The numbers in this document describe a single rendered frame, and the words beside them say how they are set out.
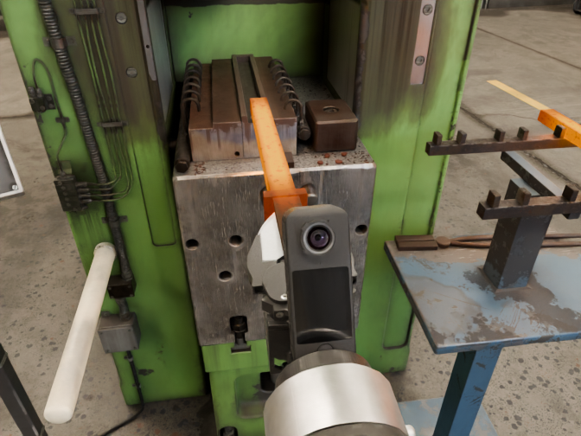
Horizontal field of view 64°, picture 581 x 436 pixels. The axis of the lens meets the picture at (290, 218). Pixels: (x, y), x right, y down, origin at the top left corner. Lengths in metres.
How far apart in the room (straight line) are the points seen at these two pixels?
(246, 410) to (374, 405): 1.11
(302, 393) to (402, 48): 0.85
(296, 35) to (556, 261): 0.84
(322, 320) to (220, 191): 0.57
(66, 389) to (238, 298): 0.37
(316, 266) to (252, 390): 1.06
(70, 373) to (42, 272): 1.38
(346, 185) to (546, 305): 0.43
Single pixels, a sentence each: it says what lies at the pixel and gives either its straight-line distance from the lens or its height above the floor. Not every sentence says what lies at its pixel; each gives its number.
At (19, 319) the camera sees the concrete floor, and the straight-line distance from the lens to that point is 2.10.
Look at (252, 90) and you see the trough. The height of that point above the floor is 0.99.
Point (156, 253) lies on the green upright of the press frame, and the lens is 1.21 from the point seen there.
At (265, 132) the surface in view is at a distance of 0.65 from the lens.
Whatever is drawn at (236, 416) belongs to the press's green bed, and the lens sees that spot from 1.38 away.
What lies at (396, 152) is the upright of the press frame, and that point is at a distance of 1.14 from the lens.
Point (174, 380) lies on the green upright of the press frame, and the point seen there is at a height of 0.10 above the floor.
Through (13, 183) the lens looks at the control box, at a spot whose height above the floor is 0.97.
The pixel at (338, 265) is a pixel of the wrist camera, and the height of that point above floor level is 1.11.
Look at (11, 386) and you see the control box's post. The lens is 1.24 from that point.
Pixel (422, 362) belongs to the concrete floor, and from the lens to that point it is 1.75.
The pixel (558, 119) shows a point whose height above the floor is 0.98.
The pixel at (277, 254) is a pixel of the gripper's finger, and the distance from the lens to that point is 0.41.
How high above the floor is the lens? 1.32
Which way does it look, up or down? 34 degrees down
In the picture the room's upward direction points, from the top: straight up
